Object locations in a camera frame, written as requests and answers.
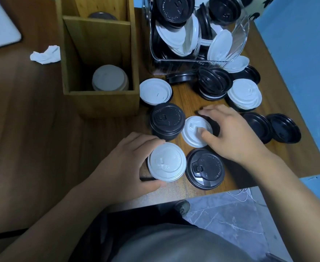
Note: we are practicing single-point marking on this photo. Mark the person's right hand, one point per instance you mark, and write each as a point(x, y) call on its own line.
point(239, 141)

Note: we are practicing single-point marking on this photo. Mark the person's left hand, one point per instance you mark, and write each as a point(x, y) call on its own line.
point(116, 177)

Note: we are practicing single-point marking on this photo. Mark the large white cup lid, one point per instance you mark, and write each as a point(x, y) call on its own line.
point(192, 133)

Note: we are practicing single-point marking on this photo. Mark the white domed cup lid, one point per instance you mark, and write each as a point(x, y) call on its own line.
point(166, 163)

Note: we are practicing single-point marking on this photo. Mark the wooden three-compartment organizer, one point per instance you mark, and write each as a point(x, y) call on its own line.
point(100, 106)

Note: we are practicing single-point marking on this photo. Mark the pile of black and white cup lids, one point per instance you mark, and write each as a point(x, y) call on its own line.
point(173, 8)

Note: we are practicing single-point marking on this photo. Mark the person's right forearm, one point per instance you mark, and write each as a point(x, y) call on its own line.
point(299, 210)

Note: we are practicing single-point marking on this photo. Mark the person's left forearm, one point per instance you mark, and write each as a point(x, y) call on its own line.
point(53, 229)

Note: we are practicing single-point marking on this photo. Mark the dark shoe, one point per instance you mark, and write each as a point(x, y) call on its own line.
point(182, 207)

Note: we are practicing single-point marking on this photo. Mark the grey shirt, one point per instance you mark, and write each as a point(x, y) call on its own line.
point(176, 245)

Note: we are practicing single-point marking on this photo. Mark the clear plastic container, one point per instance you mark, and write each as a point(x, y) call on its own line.
point(239, 38)

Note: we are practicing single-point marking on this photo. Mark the cream tote bag black print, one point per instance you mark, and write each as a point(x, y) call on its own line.
point(261, 10)

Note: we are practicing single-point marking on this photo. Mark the crumpled white tissue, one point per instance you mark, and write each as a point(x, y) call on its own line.
point(46, 55)

